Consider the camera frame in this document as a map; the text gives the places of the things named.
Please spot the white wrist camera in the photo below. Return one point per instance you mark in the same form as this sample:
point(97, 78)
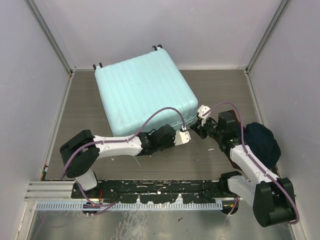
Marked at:
point(203, 113)
point(181, 137)

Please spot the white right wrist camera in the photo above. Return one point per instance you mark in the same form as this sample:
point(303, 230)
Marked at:
point(203, 113)

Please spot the slotted cable duct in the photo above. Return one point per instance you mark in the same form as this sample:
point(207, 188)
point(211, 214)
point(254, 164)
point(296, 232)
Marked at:
point(80, 206)

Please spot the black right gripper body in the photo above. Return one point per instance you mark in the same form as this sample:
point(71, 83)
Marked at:
point(211, 127)

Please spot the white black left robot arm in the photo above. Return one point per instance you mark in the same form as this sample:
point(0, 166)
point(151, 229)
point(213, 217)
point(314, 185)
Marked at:
point(80, 152)

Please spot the mint green suitcase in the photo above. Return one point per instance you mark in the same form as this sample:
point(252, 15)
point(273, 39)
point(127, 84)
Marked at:
point(146, 91)

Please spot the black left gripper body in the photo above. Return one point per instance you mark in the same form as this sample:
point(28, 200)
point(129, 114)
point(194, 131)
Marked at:
point(170, 144)

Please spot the aluminium front rail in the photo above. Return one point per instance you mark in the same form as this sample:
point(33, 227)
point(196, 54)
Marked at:
point(60, 190)

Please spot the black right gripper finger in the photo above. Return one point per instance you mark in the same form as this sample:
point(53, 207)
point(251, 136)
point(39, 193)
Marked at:
point(198, 123)
point(198, 129)

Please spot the navy garment with red trim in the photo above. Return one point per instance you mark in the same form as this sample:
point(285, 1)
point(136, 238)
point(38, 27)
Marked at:
point(256, 136)

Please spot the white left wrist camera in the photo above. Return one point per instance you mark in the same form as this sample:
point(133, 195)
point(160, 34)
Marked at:
point(181, 137)

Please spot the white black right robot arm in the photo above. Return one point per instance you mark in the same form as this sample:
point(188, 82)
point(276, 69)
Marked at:
point(266, 212)

